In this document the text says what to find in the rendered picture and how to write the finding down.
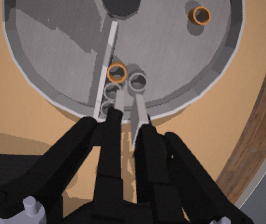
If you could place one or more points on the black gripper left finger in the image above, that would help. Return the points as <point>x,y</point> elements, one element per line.
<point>25,199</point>

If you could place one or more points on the bronze bushing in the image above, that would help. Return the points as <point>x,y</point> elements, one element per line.
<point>206,15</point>
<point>119,79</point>

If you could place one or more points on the grey round turntable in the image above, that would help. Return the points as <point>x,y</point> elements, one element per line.
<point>59,46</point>

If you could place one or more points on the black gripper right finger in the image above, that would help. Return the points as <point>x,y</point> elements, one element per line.
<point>201,198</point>

